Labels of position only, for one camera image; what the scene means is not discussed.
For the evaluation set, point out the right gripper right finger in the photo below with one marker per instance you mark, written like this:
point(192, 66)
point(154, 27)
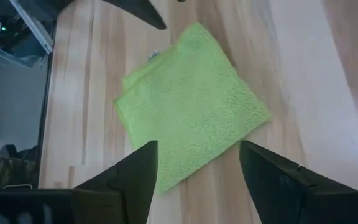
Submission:
point(278, 193)

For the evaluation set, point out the lime green microfiber towel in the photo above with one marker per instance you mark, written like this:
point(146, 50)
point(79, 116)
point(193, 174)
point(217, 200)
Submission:
point(191, 109)

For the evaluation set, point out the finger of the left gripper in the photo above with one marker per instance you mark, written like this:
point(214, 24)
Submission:
point(138, 9)

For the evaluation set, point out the camouflage patterned fabric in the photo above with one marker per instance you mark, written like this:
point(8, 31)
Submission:
point(8, 172)

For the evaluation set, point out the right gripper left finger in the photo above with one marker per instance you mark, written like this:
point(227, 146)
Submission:
point(129, 186)

